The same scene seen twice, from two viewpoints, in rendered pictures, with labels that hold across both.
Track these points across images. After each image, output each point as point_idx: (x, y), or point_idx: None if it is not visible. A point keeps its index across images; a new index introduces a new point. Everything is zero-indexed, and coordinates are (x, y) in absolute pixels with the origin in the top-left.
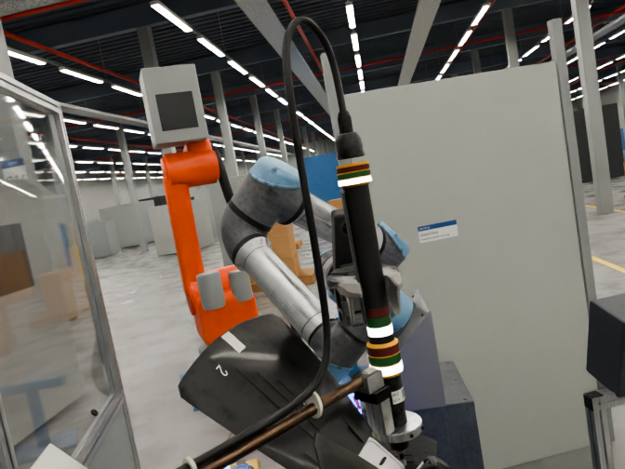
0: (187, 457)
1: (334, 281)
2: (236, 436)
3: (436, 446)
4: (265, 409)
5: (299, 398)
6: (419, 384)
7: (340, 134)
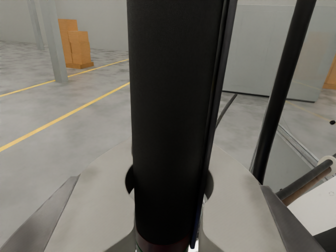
0: (333, 157)
1: (281, 205)
2: (312, 170)
3: None
4: (332, 244)
5: (277, 192)
6: None
7: None
